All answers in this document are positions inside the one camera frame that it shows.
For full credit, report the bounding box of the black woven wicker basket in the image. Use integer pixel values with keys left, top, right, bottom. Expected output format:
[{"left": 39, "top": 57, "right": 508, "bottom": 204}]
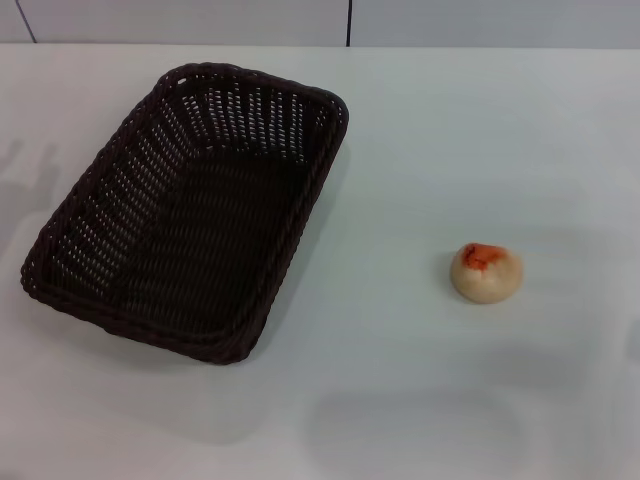
[{"left": 19, "top": 62, "right": 351, "bottom": 369}]

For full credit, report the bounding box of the beige bun with orange top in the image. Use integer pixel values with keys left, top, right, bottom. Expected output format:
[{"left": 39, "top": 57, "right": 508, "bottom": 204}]
[{"left": 449, "top": 241, "right": 525, "bottom": 304}]

